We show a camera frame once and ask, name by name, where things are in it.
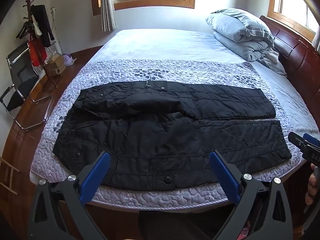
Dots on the black metal folding chair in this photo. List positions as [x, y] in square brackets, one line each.
[22, 87]

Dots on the wooden coat rack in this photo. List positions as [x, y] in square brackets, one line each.
[31, 15]

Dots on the pale striped curtain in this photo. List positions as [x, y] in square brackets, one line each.
[108, 7]

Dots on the small purple object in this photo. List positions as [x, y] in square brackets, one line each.
[69, 59]

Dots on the wooden bed headboard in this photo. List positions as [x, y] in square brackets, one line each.
[297, 52]

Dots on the light wooden frame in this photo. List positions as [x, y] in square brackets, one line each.
[7, 175]

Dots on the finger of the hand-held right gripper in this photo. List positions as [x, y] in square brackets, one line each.
[312, 138]
[296, 139]

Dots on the person's right hand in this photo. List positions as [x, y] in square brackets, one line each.
[314, 185]

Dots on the folded light blue duvet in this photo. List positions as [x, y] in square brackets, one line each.
[240, 33]

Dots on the bed with grey quilt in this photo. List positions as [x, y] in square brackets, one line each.
[150, 45]

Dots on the black quilted jacket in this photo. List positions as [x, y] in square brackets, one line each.
[162, 135]

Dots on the black hanging garment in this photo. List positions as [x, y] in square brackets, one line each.
[43, 22]

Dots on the narrow wooden frame window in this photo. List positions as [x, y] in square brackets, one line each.
[292, 2]

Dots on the cardboard box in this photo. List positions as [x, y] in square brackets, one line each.
[56, 66]

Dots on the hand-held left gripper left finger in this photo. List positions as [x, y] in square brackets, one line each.
[96, 173]

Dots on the red hanging garment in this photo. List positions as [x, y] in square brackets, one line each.
[37, 52]

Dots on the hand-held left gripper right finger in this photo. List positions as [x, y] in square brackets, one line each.
[222, 173]

